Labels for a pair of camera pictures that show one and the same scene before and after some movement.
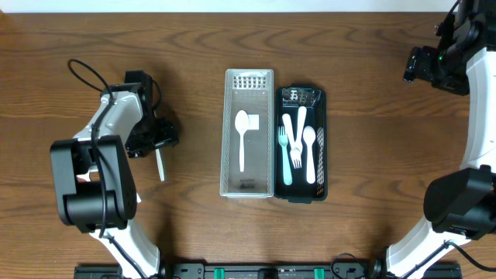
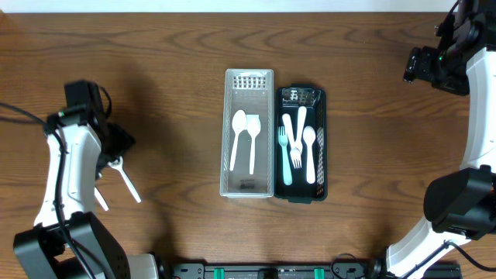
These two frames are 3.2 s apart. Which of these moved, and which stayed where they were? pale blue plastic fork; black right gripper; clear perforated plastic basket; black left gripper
Moved: black left gripper
Stayed: pale blue plastic fork; black right gripper; clear perforated plastic basket
